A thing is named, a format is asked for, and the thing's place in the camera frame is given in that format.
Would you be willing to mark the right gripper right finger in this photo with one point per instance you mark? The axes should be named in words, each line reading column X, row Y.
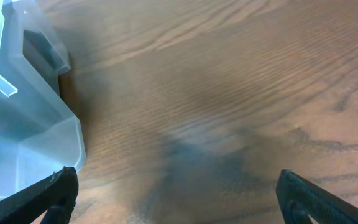
column 301, row 201

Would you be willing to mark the clear plastic storage bin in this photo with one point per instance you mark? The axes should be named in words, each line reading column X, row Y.
column 39, row 134

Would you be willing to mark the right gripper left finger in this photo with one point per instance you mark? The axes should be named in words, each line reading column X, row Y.
column 54, row 198

